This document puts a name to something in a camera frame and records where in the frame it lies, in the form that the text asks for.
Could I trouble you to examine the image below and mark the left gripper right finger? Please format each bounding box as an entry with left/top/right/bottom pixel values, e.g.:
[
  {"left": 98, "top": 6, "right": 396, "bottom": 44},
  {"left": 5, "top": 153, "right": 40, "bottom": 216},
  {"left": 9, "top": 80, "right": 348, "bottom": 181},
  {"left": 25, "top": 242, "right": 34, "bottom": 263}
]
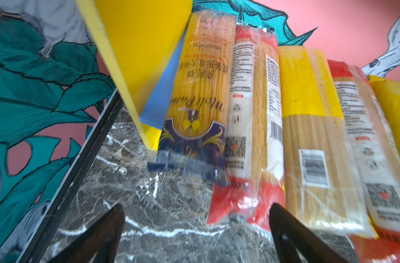
[{"left": 268, "top": 203, "right": 347, "bottom": 263}]

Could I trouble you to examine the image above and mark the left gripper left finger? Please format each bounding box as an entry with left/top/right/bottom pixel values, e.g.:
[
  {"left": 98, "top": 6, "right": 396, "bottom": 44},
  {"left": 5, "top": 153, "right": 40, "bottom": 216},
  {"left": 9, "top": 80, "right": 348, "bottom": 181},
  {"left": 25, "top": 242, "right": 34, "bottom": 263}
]
[{"left": 50, "top": 204, "right": 125, "bottom": 263}]

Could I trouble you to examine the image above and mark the yellow-band spaghetti pack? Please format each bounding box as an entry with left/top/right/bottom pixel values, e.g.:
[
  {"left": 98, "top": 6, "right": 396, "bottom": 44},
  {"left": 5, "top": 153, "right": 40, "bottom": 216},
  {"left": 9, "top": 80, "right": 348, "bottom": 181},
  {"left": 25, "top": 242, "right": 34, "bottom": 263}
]
[{"left": 278, "top": 46, "right": 376, "bottom": 238}]

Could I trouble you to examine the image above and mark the red-end spaghetti pack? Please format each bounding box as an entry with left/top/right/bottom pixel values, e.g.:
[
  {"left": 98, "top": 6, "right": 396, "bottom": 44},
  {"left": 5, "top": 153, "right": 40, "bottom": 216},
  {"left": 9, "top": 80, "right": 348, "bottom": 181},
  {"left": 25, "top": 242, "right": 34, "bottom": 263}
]
[
  {"left": 207, "top": 25, "right": 285, "bottom": 231},
  {"left": 328, "top": 60, "right": 400, "bottom": 263}
]

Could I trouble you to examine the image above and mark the gold blue Molisana spaghetti pack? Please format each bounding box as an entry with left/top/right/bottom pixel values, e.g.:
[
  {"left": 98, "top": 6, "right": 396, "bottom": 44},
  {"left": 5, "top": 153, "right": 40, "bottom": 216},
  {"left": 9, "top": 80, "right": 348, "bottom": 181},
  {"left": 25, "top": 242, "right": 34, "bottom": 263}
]
[{"left": 147, "top": 9, "right": 237, "bottom": 185}]

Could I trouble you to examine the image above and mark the yellow spaghetti pack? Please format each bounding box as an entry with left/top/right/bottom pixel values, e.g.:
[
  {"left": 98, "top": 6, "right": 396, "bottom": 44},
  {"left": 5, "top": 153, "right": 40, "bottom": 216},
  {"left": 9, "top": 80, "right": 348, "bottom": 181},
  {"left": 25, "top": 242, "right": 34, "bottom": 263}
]
[{"left": 369, "top": 75, "right": 400, "bottom": 156}]

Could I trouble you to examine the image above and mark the yellow shelf unit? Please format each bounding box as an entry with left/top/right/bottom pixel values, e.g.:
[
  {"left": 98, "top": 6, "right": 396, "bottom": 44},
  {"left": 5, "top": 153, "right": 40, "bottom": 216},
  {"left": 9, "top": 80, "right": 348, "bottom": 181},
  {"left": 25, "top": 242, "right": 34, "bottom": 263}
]
[{"left": 77, "top": 1, "right": 193, "bottom": 150}]

